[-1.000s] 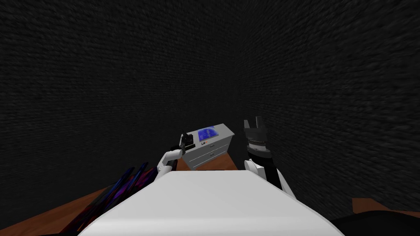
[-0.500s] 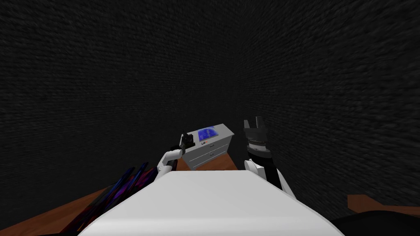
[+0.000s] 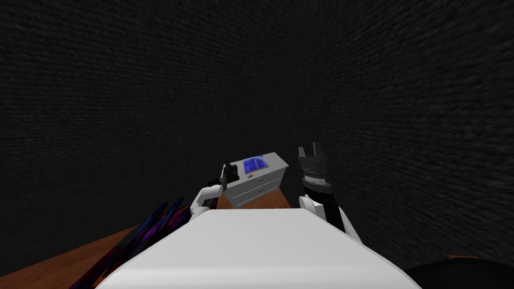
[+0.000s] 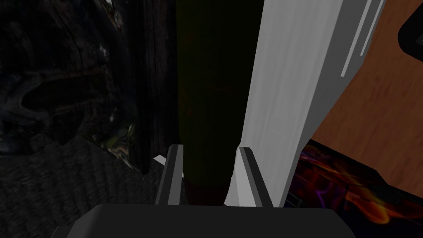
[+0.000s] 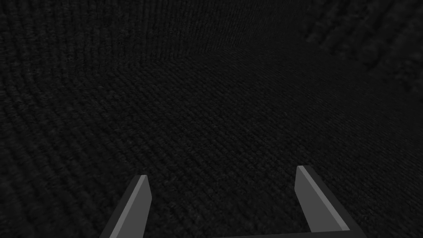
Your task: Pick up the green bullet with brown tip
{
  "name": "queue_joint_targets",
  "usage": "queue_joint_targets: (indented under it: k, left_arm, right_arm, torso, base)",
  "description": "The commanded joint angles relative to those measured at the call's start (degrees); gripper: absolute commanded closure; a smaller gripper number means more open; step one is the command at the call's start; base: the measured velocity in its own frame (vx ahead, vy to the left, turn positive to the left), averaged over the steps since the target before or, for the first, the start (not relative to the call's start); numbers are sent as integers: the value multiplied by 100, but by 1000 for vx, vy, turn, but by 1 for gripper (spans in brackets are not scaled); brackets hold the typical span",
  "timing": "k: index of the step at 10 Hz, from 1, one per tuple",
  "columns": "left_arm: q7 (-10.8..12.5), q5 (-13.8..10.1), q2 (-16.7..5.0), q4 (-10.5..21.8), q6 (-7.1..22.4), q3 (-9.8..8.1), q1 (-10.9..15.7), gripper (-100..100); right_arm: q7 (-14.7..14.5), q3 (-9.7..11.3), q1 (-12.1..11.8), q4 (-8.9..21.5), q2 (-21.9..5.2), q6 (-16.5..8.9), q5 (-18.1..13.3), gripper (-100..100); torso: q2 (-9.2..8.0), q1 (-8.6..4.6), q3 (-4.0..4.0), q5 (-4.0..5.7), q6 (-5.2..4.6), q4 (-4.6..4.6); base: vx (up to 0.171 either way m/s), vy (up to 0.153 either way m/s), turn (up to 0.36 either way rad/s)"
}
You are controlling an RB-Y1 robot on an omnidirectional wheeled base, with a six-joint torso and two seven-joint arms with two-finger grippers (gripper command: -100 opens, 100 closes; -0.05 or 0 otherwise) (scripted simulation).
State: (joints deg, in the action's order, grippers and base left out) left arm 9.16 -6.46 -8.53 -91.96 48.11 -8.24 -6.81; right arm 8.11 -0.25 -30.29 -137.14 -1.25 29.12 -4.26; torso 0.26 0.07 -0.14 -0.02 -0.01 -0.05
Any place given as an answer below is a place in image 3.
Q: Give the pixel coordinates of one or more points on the grey drawer cabinet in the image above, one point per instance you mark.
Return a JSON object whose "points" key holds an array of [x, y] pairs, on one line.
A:
{"points": [[277, 162]]}

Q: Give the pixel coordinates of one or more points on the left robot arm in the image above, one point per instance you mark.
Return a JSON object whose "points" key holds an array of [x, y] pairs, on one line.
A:
{"points": [[205, 196]]}

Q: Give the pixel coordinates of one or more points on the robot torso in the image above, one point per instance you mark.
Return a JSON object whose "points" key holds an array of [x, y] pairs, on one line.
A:
{"points": [[257, 249]]}

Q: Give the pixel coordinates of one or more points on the blue book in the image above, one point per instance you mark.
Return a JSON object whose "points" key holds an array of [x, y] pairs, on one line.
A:
{"points": [[256, 163]]}

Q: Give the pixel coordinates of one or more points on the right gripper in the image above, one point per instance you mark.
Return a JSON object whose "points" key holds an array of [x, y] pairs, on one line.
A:
{"points": [[313, 163]]}

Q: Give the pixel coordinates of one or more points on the grey drawer front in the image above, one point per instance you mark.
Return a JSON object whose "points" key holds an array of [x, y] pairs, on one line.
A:
{"points": [[249, 193], [273, 176]]}

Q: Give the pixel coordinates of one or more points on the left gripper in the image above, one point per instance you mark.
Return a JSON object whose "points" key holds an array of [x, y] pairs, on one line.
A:
{"points": [[231, 174]]}

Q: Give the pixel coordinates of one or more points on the dark blue purple striped object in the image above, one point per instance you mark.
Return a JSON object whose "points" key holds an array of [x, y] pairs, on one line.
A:
{"points": [[132, 241]]}

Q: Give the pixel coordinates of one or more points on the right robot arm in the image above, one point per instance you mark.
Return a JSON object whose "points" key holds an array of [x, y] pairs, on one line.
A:
{"points": [[327, 200]]}

